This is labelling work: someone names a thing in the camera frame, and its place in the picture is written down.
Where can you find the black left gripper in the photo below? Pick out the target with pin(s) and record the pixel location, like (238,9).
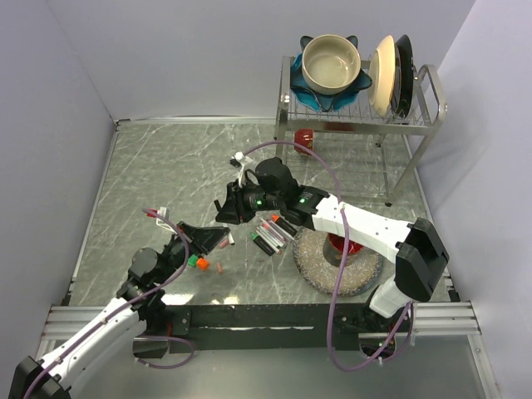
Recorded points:
(204,238)

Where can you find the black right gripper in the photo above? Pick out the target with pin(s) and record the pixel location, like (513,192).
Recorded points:
(234,211)

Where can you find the green highlighter cap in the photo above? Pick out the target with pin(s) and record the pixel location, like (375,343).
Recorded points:
(192,260)

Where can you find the orange highlighter cap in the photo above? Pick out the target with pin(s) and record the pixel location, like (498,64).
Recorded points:
(202,264)

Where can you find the pink pen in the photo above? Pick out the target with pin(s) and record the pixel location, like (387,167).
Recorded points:
(274,233)

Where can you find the green and black highlighter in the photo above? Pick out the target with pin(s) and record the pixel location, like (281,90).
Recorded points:
(262,244)

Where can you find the orange and black highlighter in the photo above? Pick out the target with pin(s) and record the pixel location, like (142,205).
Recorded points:
(284,225)

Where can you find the salmon capped white marker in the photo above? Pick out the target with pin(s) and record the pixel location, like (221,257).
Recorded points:
(276,246)

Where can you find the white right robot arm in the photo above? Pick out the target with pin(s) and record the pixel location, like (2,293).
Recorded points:
(415,249)

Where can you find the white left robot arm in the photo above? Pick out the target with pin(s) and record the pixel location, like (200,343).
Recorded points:
(138,307)

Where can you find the small red cup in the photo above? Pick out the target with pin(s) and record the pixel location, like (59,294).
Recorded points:
(304,140)

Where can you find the black and red mug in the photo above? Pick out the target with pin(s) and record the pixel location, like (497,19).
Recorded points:
(333,247)

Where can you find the steel dish rack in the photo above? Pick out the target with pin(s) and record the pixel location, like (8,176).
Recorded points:
(417,130)

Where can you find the blue star-shaped bowl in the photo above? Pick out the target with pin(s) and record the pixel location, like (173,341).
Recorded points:
(320,102)

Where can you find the speckled grey plate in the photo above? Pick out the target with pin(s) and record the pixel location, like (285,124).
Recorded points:
(357,277)

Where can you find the beige ceramic bowl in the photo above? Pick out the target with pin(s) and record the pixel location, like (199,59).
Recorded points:
(330,63)

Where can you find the cream plate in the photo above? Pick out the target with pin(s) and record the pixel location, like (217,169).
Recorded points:
(382,70)

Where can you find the black plate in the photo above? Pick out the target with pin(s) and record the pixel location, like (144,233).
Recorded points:
(404,78)

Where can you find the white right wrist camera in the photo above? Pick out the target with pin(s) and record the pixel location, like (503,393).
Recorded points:
(241,162)

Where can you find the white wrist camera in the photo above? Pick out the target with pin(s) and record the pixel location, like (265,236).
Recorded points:
(161,217)
(241,162)

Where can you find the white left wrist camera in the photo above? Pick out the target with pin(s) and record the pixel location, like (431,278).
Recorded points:
(161,217)

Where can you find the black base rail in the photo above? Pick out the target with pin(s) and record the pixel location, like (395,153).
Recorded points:
(269,326)

